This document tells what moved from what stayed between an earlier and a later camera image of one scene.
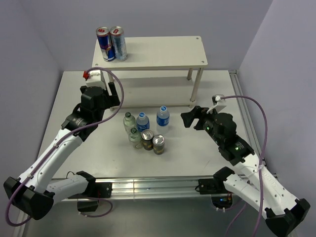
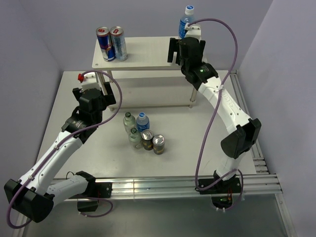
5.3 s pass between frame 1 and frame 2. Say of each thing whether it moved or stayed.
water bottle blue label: moved
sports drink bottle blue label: stayed
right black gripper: moved
